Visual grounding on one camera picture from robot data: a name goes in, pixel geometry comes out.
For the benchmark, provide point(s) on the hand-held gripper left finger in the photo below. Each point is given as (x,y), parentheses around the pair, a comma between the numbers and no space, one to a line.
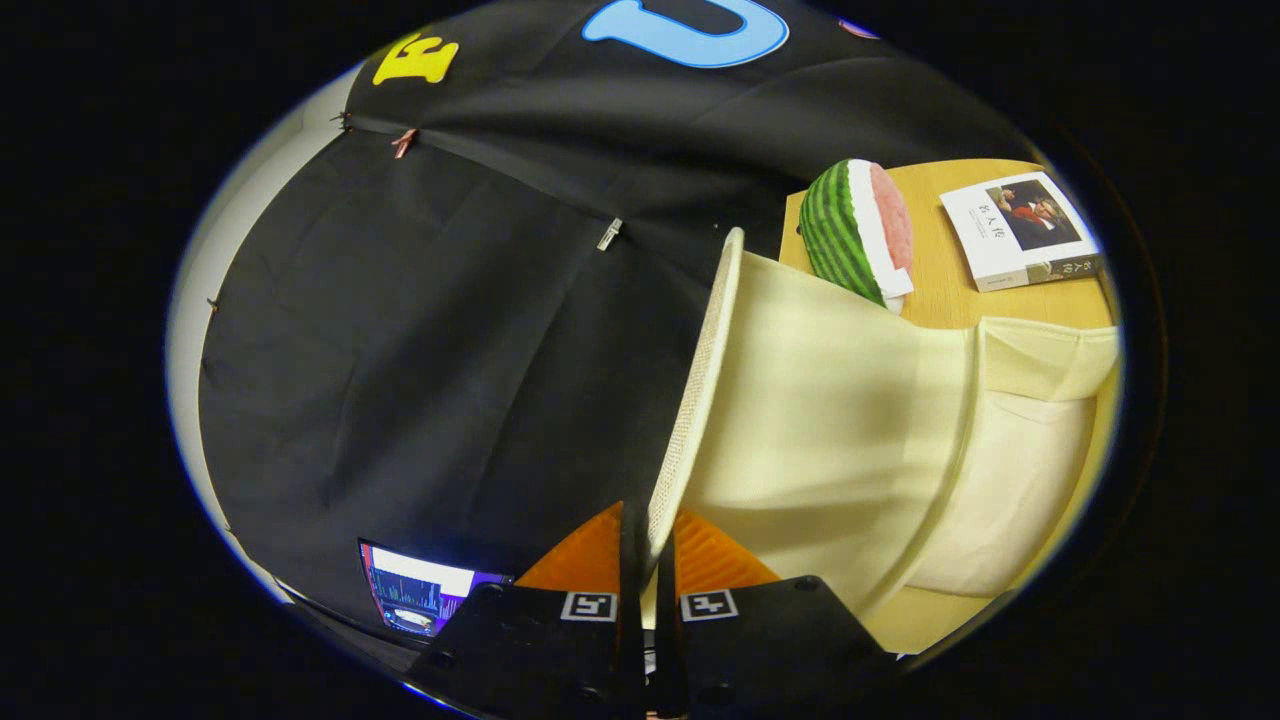
(540,650)

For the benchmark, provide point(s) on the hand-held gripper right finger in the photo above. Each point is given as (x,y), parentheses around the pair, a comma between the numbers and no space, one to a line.
(770,650)

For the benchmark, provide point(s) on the beige fabric storage box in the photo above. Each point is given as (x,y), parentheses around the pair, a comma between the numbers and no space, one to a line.
(830,420)

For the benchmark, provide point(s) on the computer monitor screen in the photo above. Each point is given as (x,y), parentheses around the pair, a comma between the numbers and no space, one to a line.
(420,590)

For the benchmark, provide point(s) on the black backdrop cloth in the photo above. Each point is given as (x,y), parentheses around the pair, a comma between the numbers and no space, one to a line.
(450,350)

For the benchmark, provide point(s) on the silver cloth clip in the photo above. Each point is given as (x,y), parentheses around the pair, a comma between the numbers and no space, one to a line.
(609,234)

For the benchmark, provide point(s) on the watermelon slice plush toy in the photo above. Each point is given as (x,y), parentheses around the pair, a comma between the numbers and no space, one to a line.
(850,225)

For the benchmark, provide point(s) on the white portrait cover book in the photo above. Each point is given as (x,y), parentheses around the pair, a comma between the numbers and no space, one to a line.
(1000,230)

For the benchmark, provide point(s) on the orange cloth clip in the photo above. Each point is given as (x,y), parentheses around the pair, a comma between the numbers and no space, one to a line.
(404,143)

